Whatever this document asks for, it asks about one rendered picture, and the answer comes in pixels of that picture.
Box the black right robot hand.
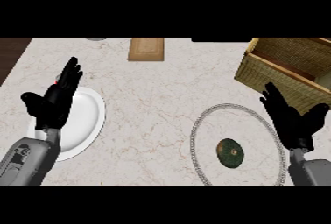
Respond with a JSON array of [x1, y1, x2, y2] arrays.
[[259, 81, 331, 153]]

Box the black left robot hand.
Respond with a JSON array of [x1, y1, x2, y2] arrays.
[[20, 56, 86, 131]]

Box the round marble placemat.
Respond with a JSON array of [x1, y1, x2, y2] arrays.
[[190, 102, 289, 187]]

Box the dark green squash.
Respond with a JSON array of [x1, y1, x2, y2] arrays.
[[215, 137, 246, 169]]

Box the wicker basket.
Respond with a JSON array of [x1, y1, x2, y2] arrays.
[[232, 38, 331, 116]]

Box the white round plate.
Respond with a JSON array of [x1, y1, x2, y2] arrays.
[[26, 86, 108, 162]]

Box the wooden cabinet door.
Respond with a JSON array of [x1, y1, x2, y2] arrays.
[[128, 38, 166, 62]]

